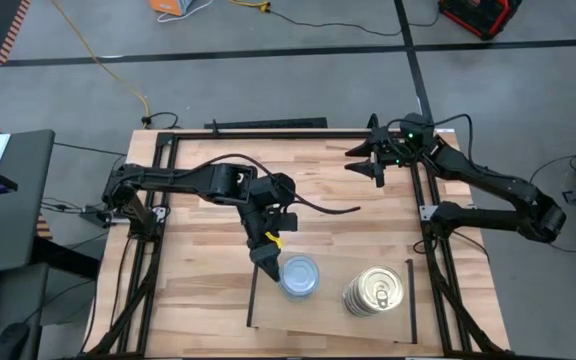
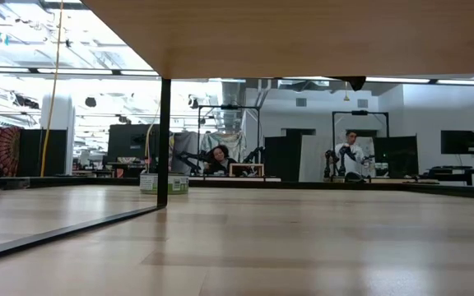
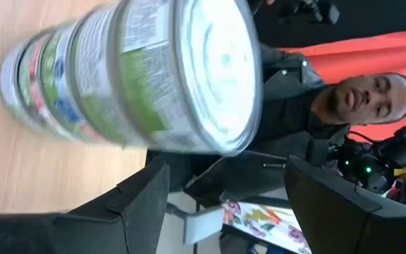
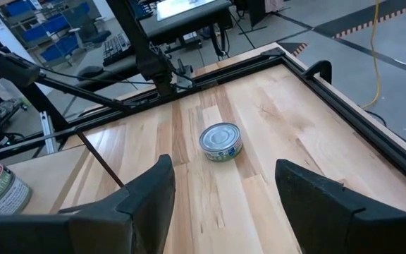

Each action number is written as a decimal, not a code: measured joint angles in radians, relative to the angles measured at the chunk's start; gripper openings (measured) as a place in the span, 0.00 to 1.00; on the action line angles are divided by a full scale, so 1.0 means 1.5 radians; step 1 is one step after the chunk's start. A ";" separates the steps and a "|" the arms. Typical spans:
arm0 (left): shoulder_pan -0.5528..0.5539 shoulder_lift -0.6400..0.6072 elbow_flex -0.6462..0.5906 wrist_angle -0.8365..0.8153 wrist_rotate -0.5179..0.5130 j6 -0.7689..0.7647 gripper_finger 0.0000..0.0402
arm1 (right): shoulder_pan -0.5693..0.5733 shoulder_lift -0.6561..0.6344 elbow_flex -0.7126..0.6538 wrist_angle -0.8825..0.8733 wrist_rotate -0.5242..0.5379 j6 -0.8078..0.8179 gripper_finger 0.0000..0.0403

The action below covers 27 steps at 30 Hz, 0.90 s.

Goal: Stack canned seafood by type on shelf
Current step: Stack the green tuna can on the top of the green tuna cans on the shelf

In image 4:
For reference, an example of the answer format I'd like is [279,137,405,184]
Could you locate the black office chair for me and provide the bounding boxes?
[69,9,113,49]

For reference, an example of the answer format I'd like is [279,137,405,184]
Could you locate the light wooden shelf black legs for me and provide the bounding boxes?
[7,132,126,216]

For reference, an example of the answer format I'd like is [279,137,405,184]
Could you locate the yellow power cord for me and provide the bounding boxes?
[360,0,382,109]

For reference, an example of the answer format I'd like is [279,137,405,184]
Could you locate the black aluminium table frame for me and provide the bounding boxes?
[0,47,406,197]

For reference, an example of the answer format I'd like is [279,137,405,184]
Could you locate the black cable with plug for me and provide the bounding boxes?
[364,109,388,127]

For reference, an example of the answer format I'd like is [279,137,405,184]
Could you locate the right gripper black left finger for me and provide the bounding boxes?
[0,153,176,254]

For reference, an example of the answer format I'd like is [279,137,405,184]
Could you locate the grey desk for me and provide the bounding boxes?
[137,0,234,57]

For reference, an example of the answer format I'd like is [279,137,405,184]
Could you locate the silver aluminium profile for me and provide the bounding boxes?
[39,110,59,155]

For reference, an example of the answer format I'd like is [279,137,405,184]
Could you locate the blue storage bin rack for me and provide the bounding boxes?
[4,0,93,66]

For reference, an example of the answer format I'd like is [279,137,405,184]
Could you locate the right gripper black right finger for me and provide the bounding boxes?
[274,158,406,254]

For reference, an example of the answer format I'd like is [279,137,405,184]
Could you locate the black keyboard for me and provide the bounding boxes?
[101,32,133,67]

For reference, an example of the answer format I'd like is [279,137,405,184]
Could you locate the silver green label tuna can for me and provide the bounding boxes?
[198,121,244,163]
[0,162,33,216]

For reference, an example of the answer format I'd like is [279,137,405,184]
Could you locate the black computer mouse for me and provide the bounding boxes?
[77,65,106,81]

